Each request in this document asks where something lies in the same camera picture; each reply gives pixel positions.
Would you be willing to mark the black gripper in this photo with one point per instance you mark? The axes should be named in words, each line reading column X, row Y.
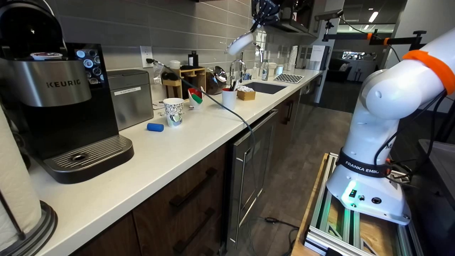
column 268, row 11

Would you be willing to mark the white patterned paper cup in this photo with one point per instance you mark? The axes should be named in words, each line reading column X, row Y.
column 174, row 112

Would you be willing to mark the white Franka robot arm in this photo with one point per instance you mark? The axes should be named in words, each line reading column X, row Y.
column 379, row 118

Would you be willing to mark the small white cup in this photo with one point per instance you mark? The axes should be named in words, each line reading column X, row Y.
column 175, row 64

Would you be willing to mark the chrome faucet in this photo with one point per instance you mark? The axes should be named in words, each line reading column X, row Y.
column 244, row 68

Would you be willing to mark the grey drying mat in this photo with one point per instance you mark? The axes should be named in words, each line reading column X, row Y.
column 289, row 78

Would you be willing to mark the dark counter sink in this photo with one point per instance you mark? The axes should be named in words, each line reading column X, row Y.
column 265, row 87

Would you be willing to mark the wooden packet box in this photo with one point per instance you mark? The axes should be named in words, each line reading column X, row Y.
column 247, row 95

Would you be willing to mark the black jar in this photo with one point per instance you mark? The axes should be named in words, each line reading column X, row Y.
column 193, row 60

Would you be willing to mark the wooden organizer rack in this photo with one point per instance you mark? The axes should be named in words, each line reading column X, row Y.
column 197, row 73

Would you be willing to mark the small blue object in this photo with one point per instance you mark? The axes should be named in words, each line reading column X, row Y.
column 156, row 127

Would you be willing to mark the silver metal box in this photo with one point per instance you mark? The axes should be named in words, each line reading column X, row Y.
column 130, row 100

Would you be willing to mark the stainless steel dishwasher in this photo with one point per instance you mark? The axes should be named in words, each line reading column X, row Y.
column 251, row 175

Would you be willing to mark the wooden board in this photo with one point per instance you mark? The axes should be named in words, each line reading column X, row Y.
column 308, row 213

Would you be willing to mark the black silver Keurig coffee machine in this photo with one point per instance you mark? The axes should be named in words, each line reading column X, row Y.
column 57, row 85

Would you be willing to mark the wooden drawer cabinet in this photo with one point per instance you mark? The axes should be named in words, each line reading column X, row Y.
column 151, row 222

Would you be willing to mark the white paper towel roll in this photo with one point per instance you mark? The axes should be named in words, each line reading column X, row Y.
column 15, row 179

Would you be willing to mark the dark paper towel holder base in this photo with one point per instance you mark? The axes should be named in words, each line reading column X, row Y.
column 45, row 228

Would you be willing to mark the white wall outlet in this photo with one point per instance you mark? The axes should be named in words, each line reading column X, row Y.
column 146, row 51

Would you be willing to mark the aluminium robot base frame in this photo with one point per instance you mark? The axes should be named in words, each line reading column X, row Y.
column 332, row 222

